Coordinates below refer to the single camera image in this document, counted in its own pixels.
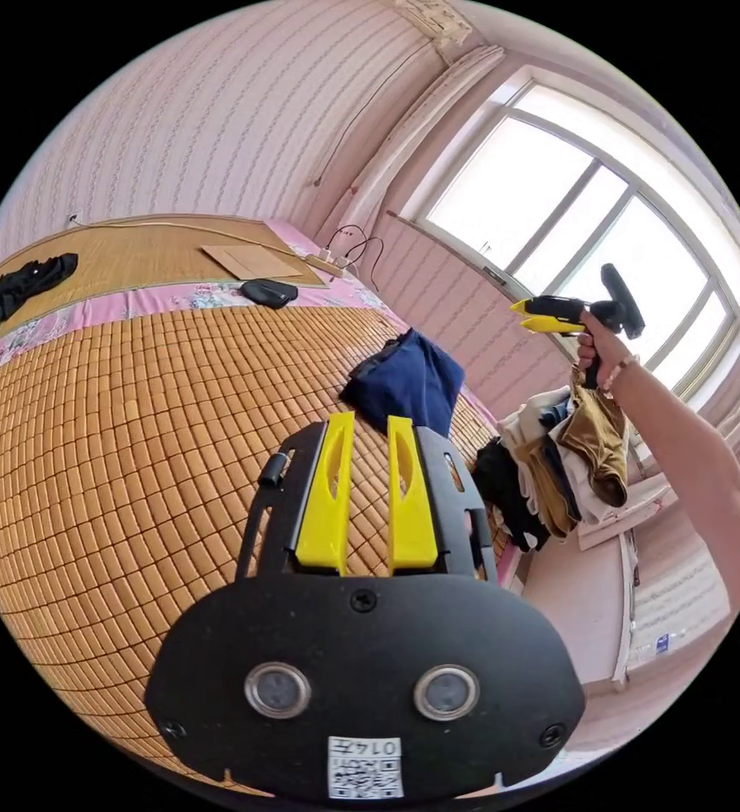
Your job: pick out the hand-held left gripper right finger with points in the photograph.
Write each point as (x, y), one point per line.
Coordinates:
(411, 520)

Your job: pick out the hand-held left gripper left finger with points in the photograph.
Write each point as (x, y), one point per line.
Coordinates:
(325, 507)

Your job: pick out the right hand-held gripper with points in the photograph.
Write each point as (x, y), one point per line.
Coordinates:
(576, 307)

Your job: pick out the person's right forearm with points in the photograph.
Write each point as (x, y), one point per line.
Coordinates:
(693, 457)

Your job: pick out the dark blue short sleeve shirt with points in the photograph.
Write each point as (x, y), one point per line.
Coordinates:
(407, 387)

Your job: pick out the person's right hand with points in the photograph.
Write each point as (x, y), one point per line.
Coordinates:
(607, 355)

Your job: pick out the window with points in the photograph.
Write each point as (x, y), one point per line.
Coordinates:
(572, 209)

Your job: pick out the pile of clothes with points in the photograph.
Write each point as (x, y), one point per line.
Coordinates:
(572, 457)

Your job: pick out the bed with woven mat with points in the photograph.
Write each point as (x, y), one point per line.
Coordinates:
(122, 476)

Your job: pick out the white power strip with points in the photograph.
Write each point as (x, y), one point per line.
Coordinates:
(328, 263)

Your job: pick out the pale pink curtain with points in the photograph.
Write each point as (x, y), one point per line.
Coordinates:
(407, 139)

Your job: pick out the small black pouch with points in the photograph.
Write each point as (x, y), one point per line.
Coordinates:
(269, 293)

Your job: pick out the flat brown cardboard board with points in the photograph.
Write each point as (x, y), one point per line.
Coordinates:
(252, 260)

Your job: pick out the black garment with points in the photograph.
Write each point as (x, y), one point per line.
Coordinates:
(14, 288)

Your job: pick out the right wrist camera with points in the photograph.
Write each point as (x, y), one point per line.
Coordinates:
(626, 304)

